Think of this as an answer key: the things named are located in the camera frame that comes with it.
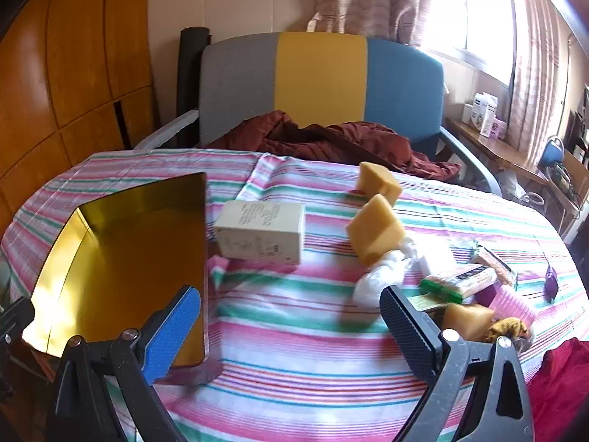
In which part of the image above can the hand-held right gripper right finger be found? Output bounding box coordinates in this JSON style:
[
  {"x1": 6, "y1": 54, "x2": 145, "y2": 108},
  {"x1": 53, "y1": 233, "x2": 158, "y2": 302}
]
[{"x1": 379, "y1": 285, "x2": 535, "y2": 442}]

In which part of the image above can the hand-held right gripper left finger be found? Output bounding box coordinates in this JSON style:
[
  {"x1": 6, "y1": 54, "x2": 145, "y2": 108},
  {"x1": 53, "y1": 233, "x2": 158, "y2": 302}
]
[{"x1": 45, "y1": 285, "x2": 202, "y2": 442}]

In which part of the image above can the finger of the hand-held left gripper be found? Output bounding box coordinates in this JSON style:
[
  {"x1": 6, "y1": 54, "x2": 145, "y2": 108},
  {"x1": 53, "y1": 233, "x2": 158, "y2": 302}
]
[{"x1": 0, "y1": 297, "x2": 36, "y2": 361}]

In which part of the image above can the pale green carton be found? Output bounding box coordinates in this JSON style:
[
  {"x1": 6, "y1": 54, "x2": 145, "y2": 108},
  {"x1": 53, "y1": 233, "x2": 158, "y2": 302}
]
[{"x1": 407, "y1": 292, "x2": 449, "y2": 314}]

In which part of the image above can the clear plastic bag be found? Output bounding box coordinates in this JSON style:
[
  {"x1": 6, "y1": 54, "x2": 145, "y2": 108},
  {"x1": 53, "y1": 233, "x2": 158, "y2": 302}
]
[{"x1": 353, "y1": 237, "x2": 431, "y2": 307}]

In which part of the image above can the green cracker packet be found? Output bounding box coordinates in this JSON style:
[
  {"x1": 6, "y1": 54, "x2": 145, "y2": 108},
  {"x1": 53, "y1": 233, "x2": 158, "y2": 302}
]
[
  {"x1": 470, "y1": 245, "x2": 518, "y2": 286},
  {"x1": 419, "y1": 264, "x2": 498, "y2": 302}
]

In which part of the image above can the purple plastic wrapper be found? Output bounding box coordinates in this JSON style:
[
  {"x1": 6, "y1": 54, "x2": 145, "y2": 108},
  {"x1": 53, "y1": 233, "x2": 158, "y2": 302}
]
[{"x1": 474, "y1": 282, "x2": 502, "y2": 307}]

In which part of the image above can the maroon gold-lined box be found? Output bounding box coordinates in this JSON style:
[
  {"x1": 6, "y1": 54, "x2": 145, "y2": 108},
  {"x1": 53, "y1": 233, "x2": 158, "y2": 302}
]
[{"x1": 22, "y1": 172, "x2": 224, "y2": 385}]

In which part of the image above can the mustard cloth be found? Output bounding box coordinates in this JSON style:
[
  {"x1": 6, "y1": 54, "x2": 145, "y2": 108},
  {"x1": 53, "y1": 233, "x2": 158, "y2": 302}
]
[{"x1": 483, "y1": 317, "x2": 532, "y2": 348}]

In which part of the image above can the pink ridged packet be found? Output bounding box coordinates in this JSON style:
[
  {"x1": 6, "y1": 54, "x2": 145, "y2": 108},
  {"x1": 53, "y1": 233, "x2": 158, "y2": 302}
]
[{"x1": 489, "y1": 284, "x2": 538, "y2": 327}]

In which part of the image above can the cream carton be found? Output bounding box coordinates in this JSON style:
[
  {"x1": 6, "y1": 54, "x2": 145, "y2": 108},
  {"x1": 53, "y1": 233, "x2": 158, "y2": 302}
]
[{"x1": 214, "y1": 200, "x2": 307, "y2": 265}]

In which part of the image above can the striped tablecloth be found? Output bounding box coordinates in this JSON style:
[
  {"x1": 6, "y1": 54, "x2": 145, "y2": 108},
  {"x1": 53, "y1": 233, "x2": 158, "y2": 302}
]
[{"x1": 0, "y1": 147, "x2": 589, "y2": 442}]

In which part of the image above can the small purple packet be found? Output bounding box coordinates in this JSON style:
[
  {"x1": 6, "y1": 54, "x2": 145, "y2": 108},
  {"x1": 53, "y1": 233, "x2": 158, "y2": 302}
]
[{"x1": 544, "y1": 262, "x2": 560, "y2": 304}]

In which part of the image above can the red cloth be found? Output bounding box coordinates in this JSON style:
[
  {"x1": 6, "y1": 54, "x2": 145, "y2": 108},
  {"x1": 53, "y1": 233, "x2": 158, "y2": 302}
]
[{"x1": 527, "y1": 337, "x2": 589, "y2": 442}]

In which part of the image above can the maroon cloth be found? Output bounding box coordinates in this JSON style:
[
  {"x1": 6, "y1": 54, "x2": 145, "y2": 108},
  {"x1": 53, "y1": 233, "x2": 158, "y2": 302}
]
[{"x1": 202, "y1": 109, "x2": 461, "y2": 182}]

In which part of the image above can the wooden side desk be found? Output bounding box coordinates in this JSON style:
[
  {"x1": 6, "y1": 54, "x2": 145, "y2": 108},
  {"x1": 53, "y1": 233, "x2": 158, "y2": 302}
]
[{"x1": 444, "y1": 115, "x2": 589, "y2": 240}]

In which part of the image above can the blue bag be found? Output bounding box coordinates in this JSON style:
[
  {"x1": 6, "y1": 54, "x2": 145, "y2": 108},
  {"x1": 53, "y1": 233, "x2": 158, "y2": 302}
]
[{"x1": 537, "y1": 136, "x2": 566, "y2": 169}]

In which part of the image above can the white carton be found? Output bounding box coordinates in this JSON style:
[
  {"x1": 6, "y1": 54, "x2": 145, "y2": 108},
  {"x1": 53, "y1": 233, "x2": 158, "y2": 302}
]
[{"x1": 461, "y1": 93, "x2": 500, "y2": 138}]

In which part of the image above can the grey yellow blue chair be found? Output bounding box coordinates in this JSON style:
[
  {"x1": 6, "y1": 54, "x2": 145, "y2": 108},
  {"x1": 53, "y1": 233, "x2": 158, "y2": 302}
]
[{"x1": 133, "y1": 31, "x2": 504, "y2": 199}]

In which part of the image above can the patterned curtain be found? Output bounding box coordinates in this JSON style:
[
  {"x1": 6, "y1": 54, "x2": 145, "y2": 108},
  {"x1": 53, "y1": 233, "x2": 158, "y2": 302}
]
[
  {"x1": 506, "y1": 0, "x2": 576, "y2": 166},
  {"x1": 313, "y1": 0, "x2": 438, "y2": 47}
]

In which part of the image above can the window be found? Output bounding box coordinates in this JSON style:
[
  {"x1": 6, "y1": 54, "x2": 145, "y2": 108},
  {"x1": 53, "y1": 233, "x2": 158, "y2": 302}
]
[{"x1": 421, "y1": 0, "x2": 516, "y2": 86}]

